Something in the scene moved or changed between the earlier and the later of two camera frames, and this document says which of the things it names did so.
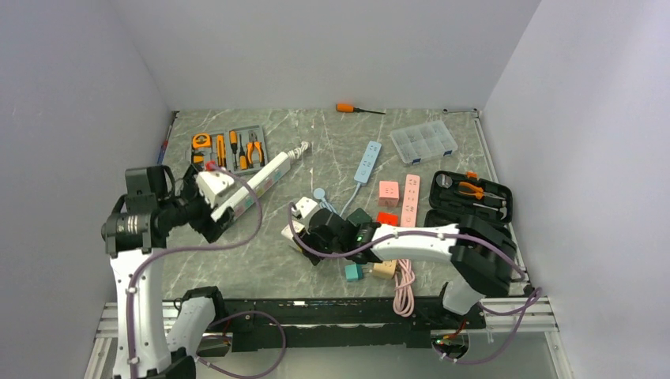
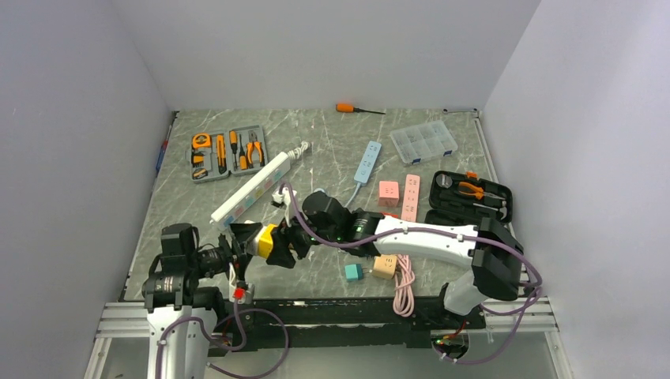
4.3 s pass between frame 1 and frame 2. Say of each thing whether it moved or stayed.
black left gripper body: moved
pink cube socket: stayed
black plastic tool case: stayed
